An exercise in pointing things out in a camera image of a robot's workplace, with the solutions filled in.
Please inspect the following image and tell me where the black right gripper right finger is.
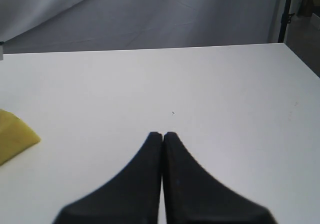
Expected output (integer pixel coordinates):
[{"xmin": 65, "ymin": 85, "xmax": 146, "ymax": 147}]
[{"xmin": 162, "ymin": 132, "xmax": 276, "ymax": 223}]

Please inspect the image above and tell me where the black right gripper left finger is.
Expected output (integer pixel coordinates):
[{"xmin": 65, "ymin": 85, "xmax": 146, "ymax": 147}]
[{"xmin": 54, "ymin": 132, "xmax": 163, "ymax": 223}]

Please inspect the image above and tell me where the yellow sponge block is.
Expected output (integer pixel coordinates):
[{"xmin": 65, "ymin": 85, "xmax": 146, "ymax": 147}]
[{"xmin": 0, "ymin": 109, "xmax": 41, "ymax": 165}]

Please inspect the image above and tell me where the black stand pole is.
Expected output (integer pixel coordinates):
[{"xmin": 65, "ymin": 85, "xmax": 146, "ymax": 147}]
[{"xmin": 277, "ymin": 0, "xmax": 294, "ymax": 43}]

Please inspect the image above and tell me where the grey fabric backdrop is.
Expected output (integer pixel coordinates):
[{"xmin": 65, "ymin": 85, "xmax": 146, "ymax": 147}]
[{"xmin": 4, "ymin": 0, "xmax": 283, "ymax": 54}]

